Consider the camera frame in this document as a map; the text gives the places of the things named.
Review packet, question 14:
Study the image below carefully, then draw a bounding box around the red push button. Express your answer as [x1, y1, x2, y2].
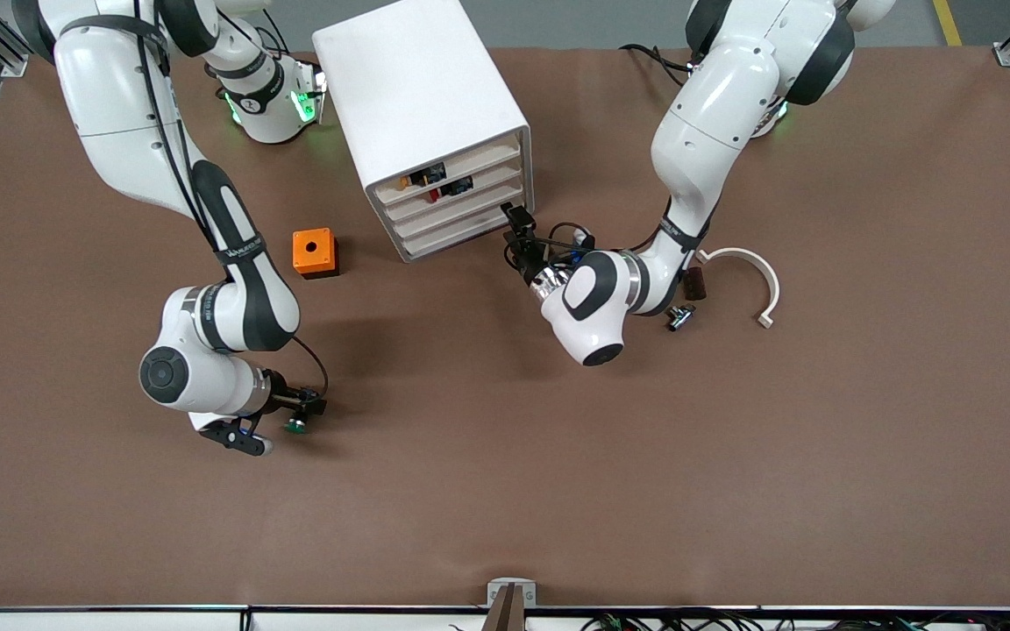
[423, 175, 474, 203]

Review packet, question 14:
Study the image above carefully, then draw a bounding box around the orange button box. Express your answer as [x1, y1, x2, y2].
[292, 228, 340, 280]

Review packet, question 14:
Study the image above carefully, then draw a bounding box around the white drawer cabinet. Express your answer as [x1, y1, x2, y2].
[312, 0, 535, 264]

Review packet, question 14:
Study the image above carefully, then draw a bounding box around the white table border strip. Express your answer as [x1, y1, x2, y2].
[0, 606, 1010, 631]

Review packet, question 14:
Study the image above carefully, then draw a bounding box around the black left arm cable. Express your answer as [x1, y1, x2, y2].
[547, 221, 599, 266]

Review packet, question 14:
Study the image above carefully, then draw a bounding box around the black base cable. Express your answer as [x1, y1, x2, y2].
[619, 42, 692, 89]
[258, 9, 294, 55]

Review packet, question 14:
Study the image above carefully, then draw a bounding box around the white curved bracket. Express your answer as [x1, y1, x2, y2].
[695, 247, 781, 330]

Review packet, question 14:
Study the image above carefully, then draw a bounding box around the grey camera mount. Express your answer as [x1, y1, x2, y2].
[483, 578, 537, 631]

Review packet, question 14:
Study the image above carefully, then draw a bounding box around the black cable bundle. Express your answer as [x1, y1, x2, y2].
[582, 610, 1010, 631]

